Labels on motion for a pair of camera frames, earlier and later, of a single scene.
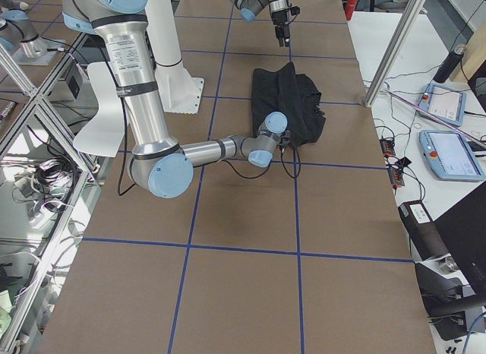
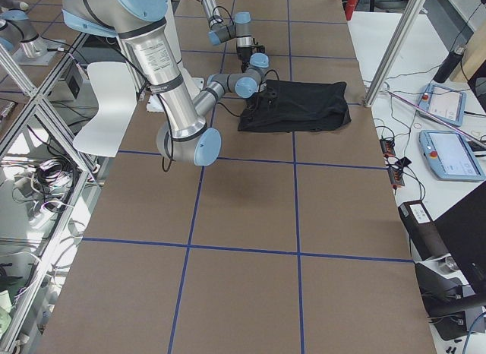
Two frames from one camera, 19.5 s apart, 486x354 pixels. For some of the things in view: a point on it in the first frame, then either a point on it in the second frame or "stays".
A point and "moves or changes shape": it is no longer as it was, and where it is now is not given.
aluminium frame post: [414, 7] stays
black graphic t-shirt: [282, 90] moves or changes shape
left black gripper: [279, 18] -> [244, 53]
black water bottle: [449, 64] stays
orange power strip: [388, 148] stays
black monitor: [463, 230] stays
